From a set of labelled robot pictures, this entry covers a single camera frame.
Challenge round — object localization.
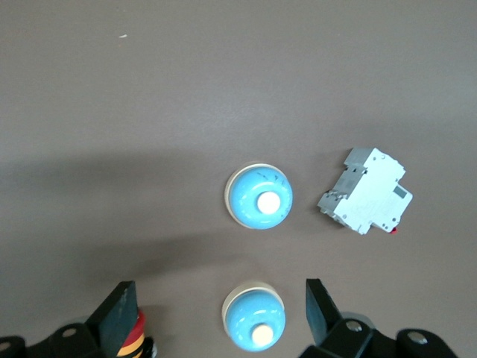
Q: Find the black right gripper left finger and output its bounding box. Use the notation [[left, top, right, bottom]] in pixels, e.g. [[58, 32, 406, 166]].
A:
[[0, 280, 139, 358]]

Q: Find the red yellow emergency stop button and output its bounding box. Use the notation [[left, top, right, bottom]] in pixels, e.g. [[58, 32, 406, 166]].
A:
[[117, 309, 159, 358]]

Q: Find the white circuit breaker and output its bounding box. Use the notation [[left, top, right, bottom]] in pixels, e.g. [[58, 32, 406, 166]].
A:
[[316, 147, 414, 236]]

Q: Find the brown table cover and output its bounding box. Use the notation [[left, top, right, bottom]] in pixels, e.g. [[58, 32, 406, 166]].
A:
[[0, 0, 477, 358]]

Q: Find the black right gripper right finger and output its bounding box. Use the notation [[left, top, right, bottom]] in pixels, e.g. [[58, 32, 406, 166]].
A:
[[297, 278, 458, 358]]

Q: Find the blue desk bell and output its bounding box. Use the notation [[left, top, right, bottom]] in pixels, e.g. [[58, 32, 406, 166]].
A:
[[224, 161, 294, 230], [221, 280, 287, 352]]

